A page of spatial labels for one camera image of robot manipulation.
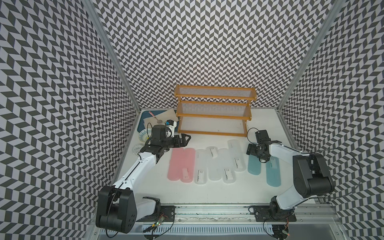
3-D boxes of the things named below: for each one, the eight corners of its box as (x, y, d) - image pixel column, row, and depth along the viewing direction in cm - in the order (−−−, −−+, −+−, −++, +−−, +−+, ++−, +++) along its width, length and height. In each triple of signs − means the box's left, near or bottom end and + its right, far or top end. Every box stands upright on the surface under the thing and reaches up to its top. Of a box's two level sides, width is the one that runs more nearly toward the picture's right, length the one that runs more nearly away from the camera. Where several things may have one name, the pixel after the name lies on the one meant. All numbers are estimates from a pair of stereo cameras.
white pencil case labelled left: (194, 184, 84) (194, 183, 82) (195, 151, 98) (194, 149, 96) (208, 184, 84) (208, 183, 82) (207, 151, 98) (207, 149, 96)
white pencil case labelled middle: (223, 184, 85) (223, 183, 83) (217, 150, 99) (217, 148, 97) (237, 183, 85) (238, 181, 83) (229, 149, 99) (229, 147, 97)
